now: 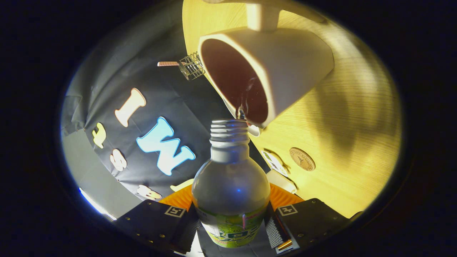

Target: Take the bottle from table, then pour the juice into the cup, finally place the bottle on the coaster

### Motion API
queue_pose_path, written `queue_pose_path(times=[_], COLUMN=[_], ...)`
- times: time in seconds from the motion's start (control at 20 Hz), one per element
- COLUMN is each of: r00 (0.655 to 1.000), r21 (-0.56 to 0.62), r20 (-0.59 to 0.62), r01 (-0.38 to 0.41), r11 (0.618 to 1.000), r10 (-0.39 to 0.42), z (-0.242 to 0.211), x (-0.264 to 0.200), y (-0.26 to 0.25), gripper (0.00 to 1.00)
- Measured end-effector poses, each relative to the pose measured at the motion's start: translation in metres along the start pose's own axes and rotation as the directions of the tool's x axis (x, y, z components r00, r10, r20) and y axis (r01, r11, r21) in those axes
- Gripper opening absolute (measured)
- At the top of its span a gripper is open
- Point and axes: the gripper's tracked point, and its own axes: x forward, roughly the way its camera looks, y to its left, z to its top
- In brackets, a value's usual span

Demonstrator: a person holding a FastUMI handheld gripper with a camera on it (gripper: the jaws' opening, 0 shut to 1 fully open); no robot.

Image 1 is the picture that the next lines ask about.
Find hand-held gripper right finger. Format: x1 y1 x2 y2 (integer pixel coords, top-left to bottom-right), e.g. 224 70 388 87
266 183 363 255

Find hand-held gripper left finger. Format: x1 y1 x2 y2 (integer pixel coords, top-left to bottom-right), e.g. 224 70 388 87
114 184 200 255

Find beige cup with wooden handle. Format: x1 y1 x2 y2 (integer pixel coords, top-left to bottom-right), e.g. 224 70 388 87
197 0 335 129

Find round wooden coaster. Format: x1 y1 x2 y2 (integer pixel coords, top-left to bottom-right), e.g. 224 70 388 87
289 147 316 172

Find silver juice bottle green label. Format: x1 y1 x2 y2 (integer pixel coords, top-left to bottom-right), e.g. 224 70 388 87
192 119 271 248

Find small white bean dish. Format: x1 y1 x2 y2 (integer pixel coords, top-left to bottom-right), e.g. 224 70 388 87
262 149 289 176

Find black backdrop cloth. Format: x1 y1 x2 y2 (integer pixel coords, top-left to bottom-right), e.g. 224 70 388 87
61 11 272 257

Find wire mesh holder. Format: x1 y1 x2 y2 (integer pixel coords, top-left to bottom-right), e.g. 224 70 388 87
177 52 206 81

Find wooden table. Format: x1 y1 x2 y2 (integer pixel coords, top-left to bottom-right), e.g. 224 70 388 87
182 0 403 219

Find white toaster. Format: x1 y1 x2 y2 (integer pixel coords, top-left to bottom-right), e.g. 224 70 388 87
266 169 298 194

